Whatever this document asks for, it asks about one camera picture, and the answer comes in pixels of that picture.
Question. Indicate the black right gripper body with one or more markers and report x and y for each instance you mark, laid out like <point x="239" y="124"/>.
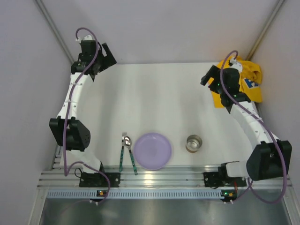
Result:
<point x="211" y="75"/>

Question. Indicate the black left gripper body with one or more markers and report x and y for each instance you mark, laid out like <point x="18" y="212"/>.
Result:
<point x="106" y="58"/>

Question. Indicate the yellow printed cloth placemat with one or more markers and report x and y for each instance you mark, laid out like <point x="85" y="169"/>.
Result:
<point x="250" y="80"/>

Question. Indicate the metal cup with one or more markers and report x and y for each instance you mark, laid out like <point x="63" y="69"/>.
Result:
<point x="193" y="143"/>

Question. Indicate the metal fork green handle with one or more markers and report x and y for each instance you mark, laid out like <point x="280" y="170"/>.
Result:
<point x="124" y="134"/>

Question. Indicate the metal spoon green handle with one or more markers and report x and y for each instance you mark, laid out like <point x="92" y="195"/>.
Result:
<point x="128" y="144"/>

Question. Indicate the purple plastic plate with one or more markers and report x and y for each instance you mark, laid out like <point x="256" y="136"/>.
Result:
<point x="152" y="151"/>

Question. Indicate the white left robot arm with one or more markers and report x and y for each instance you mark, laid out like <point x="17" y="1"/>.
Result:
<point x="68" y="131"/>

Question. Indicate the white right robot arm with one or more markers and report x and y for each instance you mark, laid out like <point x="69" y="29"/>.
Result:
<point x="269" y="157"/>

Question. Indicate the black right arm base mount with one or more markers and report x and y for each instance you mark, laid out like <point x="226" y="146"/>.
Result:
<point x="215" y="180"/>

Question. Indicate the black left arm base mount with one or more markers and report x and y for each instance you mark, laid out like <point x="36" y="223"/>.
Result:
<point x="96" y="180"/>

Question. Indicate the aluminium rail frame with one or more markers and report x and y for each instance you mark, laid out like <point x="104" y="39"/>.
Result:
<point x="183" y="170"/>

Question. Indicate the perforated cable duct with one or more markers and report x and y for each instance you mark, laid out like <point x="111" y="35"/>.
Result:
<point x="142" y="194"/>

